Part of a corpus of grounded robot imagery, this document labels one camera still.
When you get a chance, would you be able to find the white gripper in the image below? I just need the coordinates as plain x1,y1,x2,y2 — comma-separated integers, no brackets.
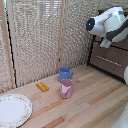
99,37,113,49

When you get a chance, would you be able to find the dark brown drawer cabinet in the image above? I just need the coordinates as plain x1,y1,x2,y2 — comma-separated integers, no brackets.
87,9,128,81

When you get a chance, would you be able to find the blue mug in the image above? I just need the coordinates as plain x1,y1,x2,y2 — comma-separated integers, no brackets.
58,66,75,84

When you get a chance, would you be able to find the pink plastic cup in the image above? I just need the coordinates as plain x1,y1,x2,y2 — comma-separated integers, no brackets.
59,78,75,100

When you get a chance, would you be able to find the bamboo folding screen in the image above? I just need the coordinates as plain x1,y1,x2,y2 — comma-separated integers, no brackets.
0,0,128,94

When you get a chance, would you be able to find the yellow rectangular block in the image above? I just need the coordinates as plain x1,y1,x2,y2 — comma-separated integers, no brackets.
35,81,50,93

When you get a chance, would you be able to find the white patterned plate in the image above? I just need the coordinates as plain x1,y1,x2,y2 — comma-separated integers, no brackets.
0,93,34,128

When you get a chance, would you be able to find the silver drawer handle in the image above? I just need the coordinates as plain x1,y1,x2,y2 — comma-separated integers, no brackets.
96,54,123,68

